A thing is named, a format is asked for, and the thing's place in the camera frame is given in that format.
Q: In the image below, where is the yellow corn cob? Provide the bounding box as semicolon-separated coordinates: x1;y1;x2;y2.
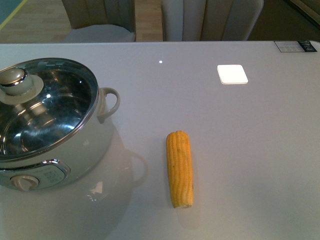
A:
166;130;194;208

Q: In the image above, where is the glass pot lid with knob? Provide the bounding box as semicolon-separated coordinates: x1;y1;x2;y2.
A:
0;58;99;163

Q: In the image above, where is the white electric cooking pot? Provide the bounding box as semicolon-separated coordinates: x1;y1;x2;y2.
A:
0;69;120;192

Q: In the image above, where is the beige chair right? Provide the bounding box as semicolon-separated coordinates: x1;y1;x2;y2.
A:
161;0;264;42

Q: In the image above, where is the beige chair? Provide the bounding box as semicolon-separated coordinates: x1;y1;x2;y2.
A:
161;0;264;42
62;0;136;43

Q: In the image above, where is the beige chair left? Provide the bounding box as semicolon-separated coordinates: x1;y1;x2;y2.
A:
62;0;136;43

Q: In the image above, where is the black white table label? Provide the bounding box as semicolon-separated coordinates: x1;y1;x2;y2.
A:
274;40;317;53

